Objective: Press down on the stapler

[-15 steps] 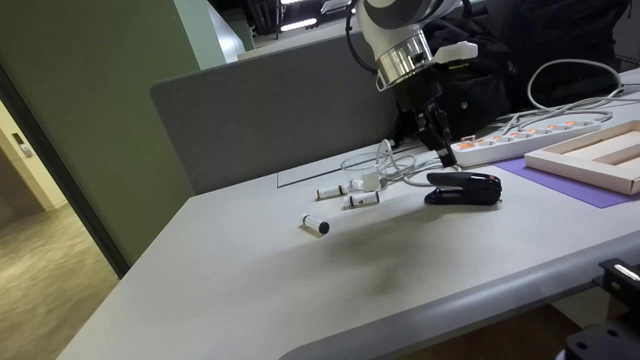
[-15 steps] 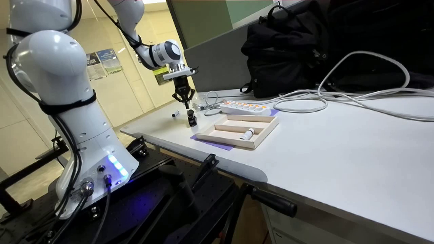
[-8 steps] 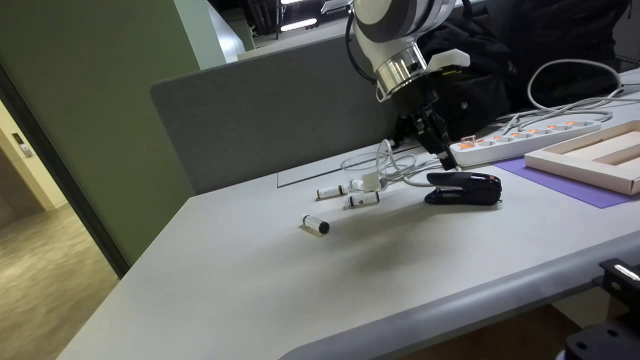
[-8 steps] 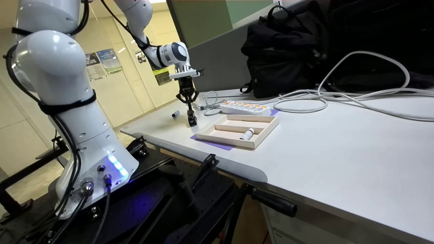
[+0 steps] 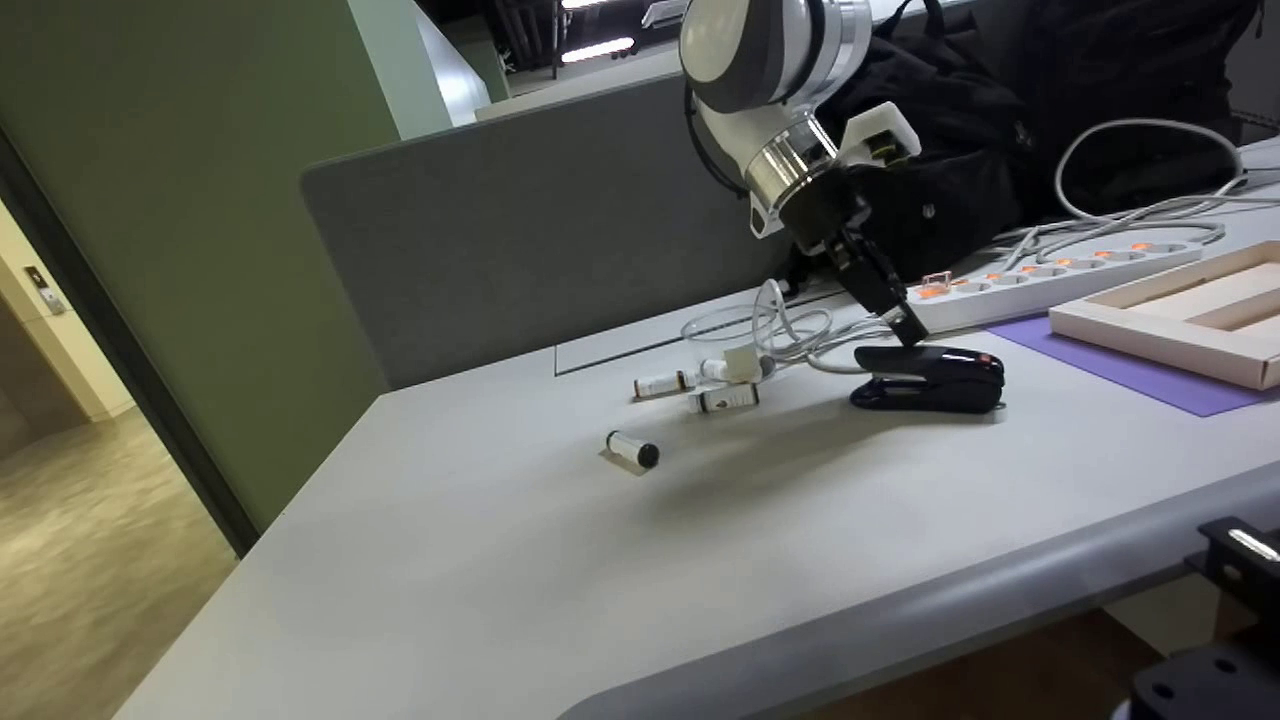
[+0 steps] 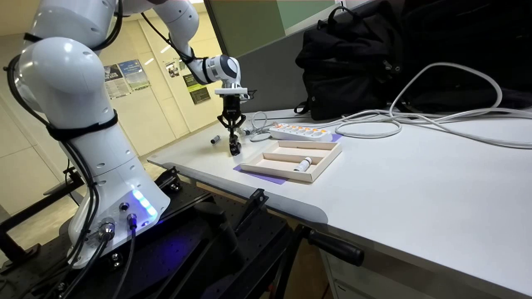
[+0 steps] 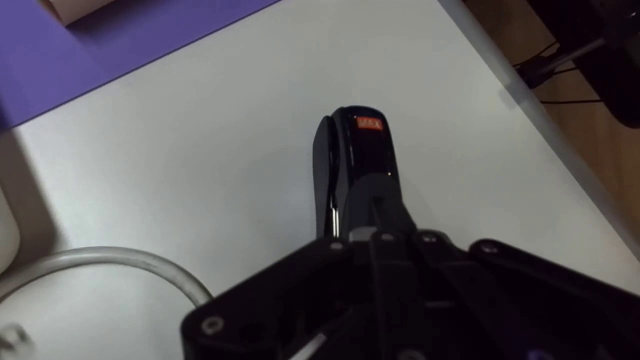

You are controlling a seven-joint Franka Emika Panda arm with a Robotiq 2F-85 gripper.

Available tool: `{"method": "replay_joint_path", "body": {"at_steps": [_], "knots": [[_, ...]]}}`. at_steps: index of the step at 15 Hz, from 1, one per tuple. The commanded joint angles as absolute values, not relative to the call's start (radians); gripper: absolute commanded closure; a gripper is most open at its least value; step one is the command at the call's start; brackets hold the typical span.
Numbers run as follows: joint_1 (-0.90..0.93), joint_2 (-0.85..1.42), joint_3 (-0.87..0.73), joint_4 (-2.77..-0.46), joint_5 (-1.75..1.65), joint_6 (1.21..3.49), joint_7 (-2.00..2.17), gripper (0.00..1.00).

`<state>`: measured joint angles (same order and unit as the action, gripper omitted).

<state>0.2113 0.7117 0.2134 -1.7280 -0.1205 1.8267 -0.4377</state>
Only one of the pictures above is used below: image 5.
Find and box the black stapler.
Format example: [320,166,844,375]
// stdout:
[849,343,1007,415]

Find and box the black backpack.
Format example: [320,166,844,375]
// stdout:
[798,0,1264,289]

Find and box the white power strip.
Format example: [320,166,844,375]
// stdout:
[903,240,1207,335]

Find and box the grey desk divider panel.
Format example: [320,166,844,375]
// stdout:
[300,72,801,393]

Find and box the purple mat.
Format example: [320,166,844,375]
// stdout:
[985,312,1280,419]

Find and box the white cardboard tray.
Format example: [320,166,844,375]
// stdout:
[1047,240,1280,392]

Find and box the black clamp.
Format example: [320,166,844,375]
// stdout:
[1128,515,1280,720]

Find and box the coil of white cable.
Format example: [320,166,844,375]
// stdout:
[753,279,901,377]

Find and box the grey cable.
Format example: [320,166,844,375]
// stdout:
[993,168,1280,265]

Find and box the wall button panel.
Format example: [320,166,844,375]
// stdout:
[23,264,68,318]

